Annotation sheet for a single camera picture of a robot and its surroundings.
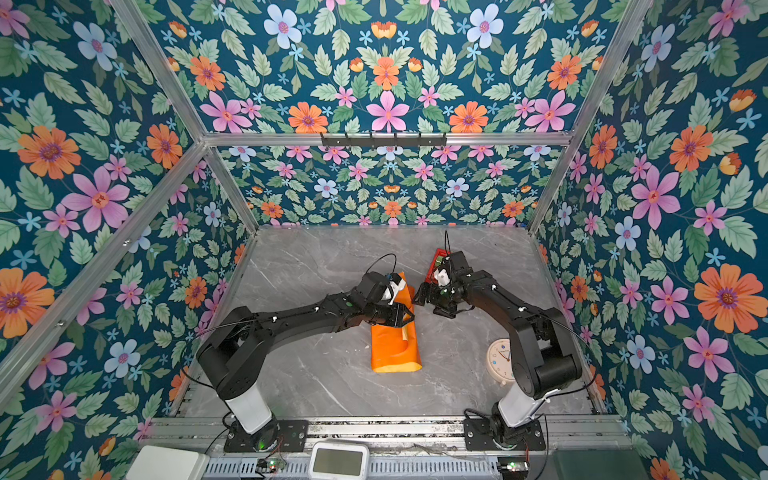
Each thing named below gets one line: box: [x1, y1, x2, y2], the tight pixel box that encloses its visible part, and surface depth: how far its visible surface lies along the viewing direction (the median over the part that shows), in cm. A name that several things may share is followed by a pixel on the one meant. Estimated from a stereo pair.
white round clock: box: [486, 338, 516, 385], surface depth 85 cm
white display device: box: [309, 441, 370, 480], surface depth 68 cm
